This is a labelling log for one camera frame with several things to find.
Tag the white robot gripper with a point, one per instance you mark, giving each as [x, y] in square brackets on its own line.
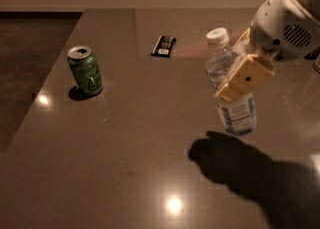
[279, 25]

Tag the clear plastic water bottle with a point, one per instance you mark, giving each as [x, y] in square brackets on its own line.
[236, 110]

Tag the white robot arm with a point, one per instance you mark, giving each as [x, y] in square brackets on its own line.
[281, 30]

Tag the black snack bar wrapper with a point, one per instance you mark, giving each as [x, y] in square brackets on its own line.
[163, 46]

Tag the green soda can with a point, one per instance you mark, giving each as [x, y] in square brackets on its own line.
[85, 70]

